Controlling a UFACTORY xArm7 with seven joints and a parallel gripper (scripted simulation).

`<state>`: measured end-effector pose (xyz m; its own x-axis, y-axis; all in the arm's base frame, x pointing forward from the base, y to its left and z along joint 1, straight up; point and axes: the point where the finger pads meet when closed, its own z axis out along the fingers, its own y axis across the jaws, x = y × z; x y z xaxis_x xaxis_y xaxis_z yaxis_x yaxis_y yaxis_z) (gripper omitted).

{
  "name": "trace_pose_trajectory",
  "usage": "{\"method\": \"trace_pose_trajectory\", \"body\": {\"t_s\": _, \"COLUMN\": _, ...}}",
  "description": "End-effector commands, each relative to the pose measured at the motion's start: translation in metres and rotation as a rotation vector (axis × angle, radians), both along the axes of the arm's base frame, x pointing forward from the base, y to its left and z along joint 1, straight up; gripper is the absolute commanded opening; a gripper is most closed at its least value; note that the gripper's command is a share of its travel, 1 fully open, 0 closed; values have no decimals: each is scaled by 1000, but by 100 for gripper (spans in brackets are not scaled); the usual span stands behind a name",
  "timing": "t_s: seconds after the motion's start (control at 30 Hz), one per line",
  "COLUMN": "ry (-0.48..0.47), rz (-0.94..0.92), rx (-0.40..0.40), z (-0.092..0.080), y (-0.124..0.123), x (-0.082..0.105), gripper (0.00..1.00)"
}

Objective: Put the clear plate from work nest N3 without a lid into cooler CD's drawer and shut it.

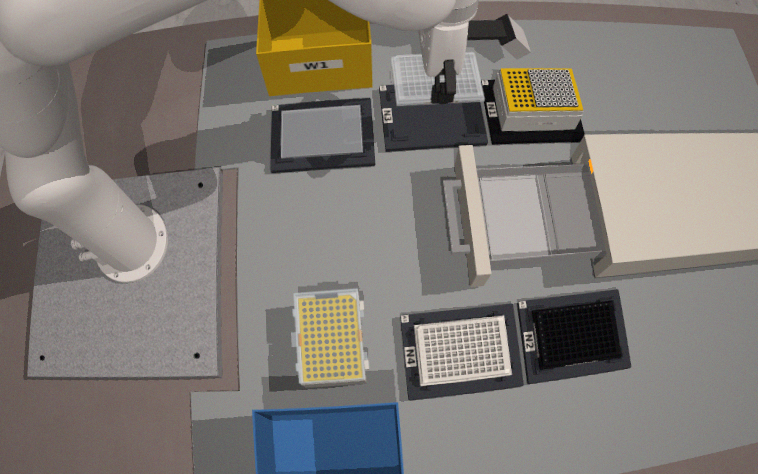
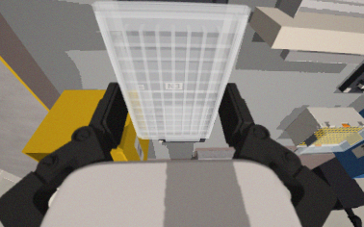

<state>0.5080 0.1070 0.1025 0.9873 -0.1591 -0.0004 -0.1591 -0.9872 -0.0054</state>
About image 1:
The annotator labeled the yellow bin labelled w1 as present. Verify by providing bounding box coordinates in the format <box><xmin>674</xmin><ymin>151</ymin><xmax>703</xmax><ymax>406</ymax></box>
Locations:
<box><xmin>256</xmin><ymin>0</ymin><xmax>373</xmax><ymax>96</ymax></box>

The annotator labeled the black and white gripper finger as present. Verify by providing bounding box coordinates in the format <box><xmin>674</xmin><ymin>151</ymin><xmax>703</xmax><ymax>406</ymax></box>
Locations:
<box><xmin>431</xmin><ymin>59</ymin><xmax>456</xmax><ymax>104</ymax></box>

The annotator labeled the blue box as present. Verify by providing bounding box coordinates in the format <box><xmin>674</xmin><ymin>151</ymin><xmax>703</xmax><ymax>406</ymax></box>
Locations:
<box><xmin>252</xmin><ymin>402</ymin><xmax>404</xmax><ymax>474</ymax></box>

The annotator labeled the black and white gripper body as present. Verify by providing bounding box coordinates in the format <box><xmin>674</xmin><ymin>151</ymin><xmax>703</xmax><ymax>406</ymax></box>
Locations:
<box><xmin>418</xmin><ymin>11</ymin><xmax>477</xmax><ymax>77</ymax></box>

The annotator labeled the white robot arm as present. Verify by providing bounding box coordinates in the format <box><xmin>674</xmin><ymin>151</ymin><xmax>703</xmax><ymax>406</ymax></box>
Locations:
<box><xmin>0</xmin><ymin>0</ymin><xmax>531</xmax><ymax>283</ymax></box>

